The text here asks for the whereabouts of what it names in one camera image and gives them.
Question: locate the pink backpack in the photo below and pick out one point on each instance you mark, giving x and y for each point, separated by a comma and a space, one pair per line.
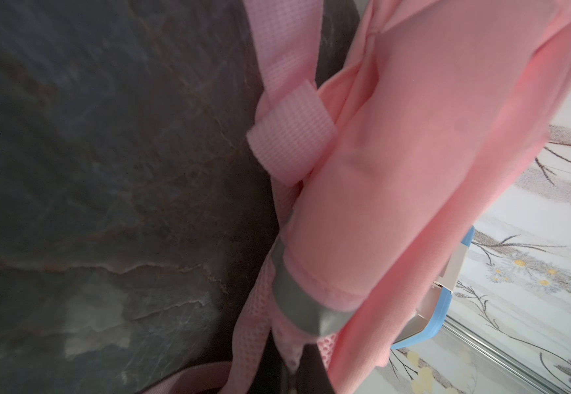
378, 173

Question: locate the white box with blue lid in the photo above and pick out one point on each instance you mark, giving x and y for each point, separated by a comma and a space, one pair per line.
431, 314

